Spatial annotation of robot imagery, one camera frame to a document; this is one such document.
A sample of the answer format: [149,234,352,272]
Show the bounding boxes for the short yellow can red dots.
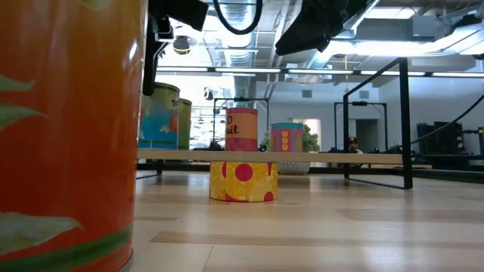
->
[209,161,279,203]

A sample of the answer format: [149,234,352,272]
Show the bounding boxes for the silver ventilation duct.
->
[217,0,265,99]

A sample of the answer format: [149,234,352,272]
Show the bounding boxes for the black round ceiling fixture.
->
[172,35,191,56]

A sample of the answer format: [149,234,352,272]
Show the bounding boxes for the ceiling light strip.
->
[359,70,427,77]
[431,71,484,79]
[287,69,355,76]
[157,66,209,73]
[214,66,281,74]

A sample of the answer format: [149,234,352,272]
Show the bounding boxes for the orange can green leaves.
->
[0,0,149,272]

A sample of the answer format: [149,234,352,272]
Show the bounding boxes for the olive green can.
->
[177,97,193,151]

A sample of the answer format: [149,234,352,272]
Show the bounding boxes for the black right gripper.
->
[275,0,374,57]

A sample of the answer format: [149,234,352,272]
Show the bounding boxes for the pale succulent plant white pot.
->
[259,124,321,176]

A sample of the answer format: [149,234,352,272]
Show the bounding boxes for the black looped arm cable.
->
[212,0,264,36]

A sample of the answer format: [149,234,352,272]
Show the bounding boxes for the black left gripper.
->
[141,0,209,97]

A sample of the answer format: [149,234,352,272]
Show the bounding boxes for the blue label can silver lid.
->
[138,82,181,151]

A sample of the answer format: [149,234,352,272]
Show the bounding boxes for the black cabinet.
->
[417,120,466,156]

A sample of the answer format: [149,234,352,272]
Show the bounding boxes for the pink and teal can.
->
[270,122,305,153]

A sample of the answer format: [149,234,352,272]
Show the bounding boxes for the red and orange fruit can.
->
[225,107,259,153]

